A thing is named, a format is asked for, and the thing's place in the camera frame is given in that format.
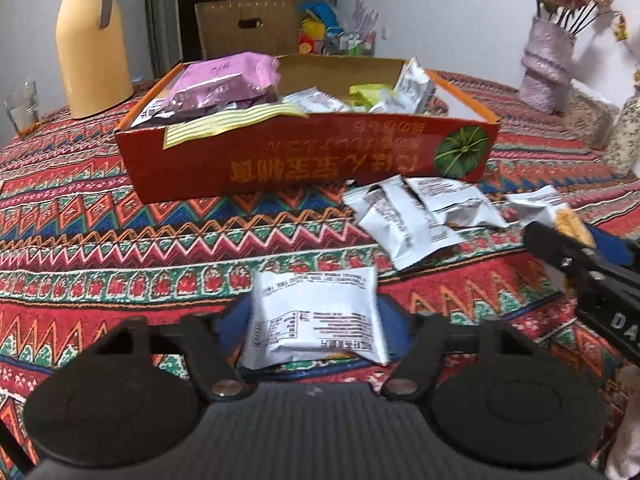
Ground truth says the red cardboard box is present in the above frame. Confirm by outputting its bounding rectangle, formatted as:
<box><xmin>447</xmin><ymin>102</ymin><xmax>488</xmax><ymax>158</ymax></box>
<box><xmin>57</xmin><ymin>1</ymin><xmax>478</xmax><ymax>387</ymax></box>
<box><xmin>115</xmin><ymin>55</ymin><xmax>501</xmax><ymax>204</ymax></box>

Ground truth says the glass cup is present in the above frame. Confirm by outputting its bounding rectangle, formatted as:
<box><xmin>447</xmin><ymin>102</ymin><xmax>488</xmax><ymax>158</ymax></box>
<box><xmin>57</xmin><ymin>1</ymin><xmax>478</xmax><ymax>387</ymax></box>
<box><xmin>4</xmin><ymin>80</ymin><xmax>41</xmax><ymax>140</ymax></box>

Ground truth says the green snack packet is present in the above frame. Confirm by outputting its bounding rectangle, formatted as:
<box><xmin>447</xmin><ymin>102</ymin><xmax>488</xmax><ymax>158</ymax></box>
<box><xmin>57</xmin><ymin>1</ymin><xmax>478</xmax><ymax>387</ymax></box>
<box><xmin>349</xmin><ymin>84</ymin><xmax>396</xmax><ymax>111</ymax></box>

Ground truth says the yellow striped snack packet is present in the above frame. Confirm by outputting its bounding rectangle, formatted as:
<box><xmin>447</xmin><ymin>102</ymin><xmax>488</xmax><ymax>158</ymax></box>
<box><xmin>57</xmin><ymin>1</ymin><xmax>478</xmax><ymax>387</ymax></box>
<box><xmin>164</xmin><ymin>102</ymin><xmax>311</xmax><ymax>150</ymax></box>

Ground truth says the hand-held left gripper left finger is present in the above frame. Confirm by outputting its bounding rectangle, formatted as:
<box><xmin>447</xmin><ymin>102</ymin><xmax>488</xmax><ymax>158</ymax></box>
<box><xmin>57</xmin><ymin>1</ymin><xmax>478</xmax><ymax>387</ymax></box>
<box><xmin>107</xmin><ymin>294</ymin><xmax>256</xmax><ymax>403</ymax></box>

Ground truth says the silver brown snack packet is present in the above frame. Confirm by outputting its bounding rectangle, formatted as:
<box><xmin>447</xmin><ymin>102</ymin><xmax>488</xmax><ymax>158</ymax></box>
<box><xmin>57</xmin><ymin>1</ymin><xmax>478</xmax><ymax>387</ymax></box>
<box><xmin>280</xmin><ymin>87</ymin><xmax>351</xmax><ymax>116</ymax></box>

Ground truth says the yellow thermos jug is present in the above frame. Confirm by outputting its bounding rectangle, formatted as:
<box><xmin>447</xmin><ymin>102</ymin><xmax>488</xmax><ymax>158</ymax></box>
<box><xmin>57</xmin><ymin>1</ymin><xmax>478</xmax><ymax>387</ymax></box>
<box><xmin>55</xmin><ymin>0</ymin><xmax>135</xmax><ymax>120</ymax></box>

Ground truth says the yellow red carton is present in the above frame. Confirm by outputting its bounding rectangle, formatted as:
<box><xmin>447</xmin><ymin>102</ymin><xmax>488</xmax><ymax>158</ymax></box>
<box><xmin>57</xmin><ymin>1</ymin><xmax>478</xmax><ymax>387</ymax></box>
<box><xmin>299</xmin><ymin>17</ymin><xmax>326</xmax><ymax>55</ymax></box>

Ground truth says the purple dried flower bunch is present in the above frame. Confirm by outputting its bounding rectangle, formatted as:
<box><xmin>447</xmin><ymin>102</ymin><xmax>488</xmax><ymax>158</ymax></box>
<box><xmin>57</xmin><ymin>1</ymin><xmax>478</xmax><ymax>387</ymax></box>
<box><xmin>350</xmin><ymin>0</ymin><xmax>378</xmax><ymax>36</ymax></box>

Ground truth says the dark entrance door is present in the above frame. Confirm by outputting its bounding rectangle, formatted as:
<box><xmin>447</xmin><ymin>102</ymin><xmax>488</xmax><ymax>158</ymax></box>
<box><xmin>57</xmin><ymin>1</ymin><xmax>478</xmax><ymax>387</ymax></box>
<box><xmin>175</xmin><ymin>0</ymin><xmax>258</xmax><ymax>61</ymax></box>

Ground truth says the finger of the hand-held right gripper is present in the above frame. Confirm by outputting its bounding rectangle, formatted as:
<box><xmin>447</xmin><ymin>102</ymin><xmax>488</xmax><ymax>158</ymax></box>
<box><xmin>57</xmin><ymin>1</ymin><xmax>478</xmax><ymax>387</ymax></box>
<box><xmin>524</xmin><ymin>221</ymin><xmax>608</xmax><ymax>291</ymax></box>
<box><xmin>587</xmin><ymin>225</ymin><xmax>640</xmax><ymax>272</ymax></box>

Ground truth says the white grey snack packet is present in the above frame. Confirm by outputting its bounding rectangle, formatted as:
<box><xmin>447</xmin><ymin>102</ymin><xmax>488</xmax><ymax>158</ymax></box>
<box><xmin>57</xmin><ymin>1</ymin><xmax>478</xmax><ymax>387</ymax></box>
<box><xmin>395</xmin><ymin>57</ymin><xmax>437</xmax><ymax>113</ymax></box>

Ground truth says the pink vase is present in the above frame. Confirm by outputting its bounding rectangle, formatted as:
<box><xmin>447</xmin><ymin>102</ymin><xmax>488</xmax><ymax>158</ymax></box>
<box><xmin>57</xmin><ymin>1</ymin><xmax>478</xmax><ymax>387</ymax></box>
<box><xmin>519</xmin><ymin>16</ymin><xmax>576</xmax><ymax>113</ymax></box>

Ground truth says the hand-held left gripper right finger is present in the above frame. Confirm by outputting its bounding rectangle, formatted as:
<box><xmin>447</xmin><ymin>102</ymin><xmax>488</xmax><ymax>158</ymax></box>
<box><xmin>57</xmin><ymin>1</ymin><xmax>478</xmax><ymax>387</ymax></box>
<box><xmin>375</xmin><ymin>295</ymin><xmax>530</xmax><ymax>403</ymax></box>

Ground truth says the yellow brown snack packet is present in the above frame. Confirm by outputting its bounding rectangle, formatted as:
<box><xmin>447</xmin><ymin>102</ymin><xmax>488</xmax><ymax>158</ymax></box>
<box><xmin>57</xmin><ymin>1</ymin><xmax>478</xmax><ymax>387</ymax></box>
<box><xmin>555</xmin><ymin>209</ymin><xmax>597</xmax><ymax>250</ymax></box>

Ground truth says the wooden chair back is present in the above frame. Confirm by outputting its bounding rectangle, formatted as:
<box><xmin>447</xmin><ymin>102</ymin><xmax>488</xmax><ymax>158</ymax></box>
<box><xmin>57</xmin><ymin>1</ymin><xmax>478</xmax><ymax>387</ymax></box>
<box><xmin>195</xmin><ymin>0</ymin><xmax>301</xmax><ymax>61</ymax></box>

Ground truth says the white labelled snack packet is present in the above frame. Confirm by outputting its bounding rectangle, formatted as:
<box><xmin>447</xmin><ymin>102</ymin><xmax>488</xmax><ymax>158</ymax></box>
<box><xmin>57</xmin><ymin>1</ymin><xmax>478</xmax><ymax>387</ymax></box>
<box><xmin>240</xmin><ymin>266</ymin><xmax>391</xmax><ymax>368</ymax></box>

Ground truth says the person's right forearm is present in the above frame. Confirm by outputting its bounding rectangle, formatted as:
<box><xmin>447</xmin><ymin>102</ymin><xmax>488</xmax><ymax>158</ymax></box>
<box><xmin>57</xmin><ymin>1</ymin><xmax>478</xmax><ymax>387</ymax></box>
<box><xmin>602</xmin><ymin>362</ymin><xmax>640</xmax><ymax>480</ymax></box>

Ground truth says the wire storage rack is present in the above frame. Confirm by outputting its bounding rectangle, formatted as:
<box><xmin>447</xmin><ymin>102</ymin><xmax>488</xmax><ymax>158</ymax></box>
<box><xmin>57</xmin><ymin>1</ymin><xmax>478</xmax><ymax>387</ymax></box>
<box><xmin>322</xmin><ymin>30</ymin><xmax>376</xmax><ymax>57</ymax></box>

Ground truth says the blue plastic item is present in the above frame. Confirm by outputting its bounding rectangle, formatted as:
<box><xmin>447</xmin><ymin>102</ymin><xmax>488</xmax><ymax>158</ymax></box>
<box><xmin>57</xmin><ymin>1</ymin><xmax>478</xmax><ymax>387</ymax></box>
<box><xmin>302</xmin><ymin>2</ymin><xmax>346</xmax><ymax>28</ymax></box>

